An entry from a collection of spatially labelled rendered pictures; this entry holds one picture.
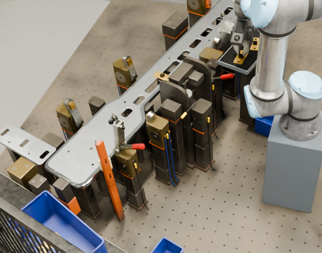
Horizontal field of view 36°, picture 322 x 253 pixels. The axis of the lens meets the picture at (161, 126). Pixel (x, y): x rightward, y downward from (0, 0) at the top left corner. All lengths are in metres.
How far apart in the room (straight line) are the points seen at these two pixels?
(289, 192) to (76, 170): 0.85
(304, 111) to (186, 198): 0.69
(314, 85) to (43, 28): 3.19
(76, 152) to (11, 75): 2.20
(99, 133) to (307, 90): 0.86
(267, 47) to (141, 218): 0.98
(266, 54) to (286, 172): 0.59
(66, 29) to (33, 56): 0.42
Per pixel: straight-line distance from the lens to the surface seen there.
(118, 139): 1.81
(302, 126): 1.80
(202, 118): 1.96
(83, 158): 1.97
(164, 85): 1.93
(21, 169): 1.94
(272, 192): 2.07
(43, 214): 1.78
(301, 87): 1.69
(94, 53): 2.93
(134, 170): 1.93
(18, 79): 4.06
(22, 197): 1.90
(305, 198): 2.06
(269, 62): 1.53
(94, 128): 2.07
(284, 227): 2.08
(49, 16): 4.67
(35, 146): 2.08
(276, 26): 1.41
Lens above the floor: 2.47
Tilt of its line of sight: 47 degrees down
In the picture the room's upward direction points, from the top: 8 degrees counter-clockwise
